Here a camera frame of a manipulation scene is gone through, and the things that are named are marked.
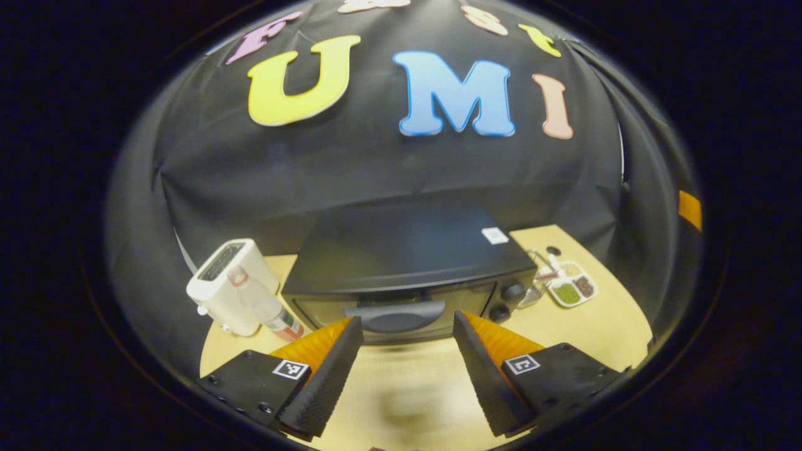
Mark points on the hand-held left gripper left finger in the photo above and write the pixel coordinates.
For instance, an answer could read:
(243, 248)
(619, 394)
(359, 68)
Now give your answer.
(326, 388)

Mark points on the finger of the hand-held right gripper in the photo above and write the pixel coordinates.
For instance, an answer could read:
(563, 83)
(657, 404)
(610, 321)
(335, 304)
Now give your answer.
(690, 210)

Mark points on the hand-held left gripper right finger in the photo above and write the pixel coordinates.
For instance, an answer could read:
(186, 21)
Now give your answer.
(485, 382)

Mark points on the black electric oven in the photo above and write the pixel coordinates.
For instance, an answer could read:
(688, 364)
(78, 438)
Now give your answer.
(407, 257)

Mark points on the clear bottle with red label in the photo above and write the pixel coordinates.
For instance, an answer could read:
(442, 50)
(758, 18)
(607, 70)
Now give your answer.
(272, 310)

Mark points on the clear glass container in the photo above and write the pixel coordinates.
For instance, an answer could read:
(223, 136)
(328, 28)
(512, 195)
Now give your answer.
(532, 288)

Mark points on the white divided seasoning dish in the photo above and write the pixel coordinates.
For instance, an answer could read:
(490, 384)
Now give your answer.
(573, 288)

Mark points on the white toaster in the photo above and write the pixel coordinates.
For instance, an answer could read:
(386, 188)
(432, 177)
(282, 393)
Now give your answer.
(225, 282)

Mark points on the black backdrop cloth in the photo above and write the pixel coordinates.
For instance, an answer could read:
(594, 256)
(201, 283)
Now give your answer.
(376, 169)

